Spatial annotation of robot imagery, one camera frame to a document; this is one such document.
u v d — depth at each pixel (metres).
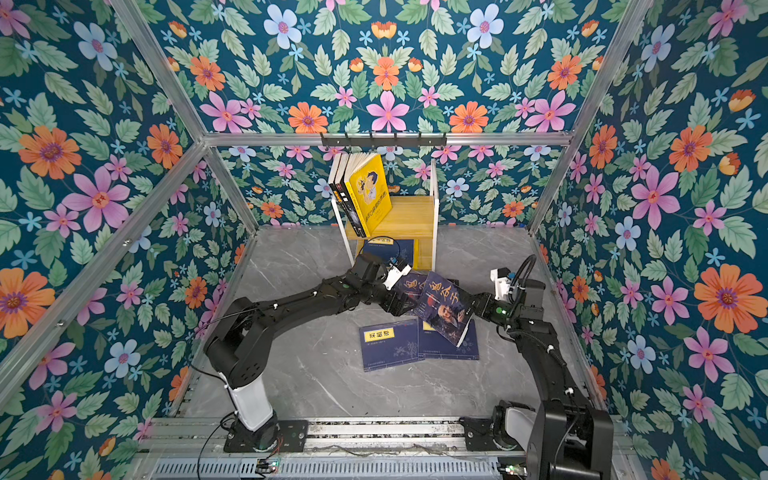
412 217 0.96
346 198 0.78
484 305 0.72
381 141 0.93
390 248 1.04
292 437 0.73
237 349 0.48
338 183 0.75
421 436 0.75
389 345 0.88
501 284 0.76
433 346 0.88
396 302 0.78
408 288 0.99
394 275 0.80
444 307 0.86
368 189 0.84
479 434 0.73
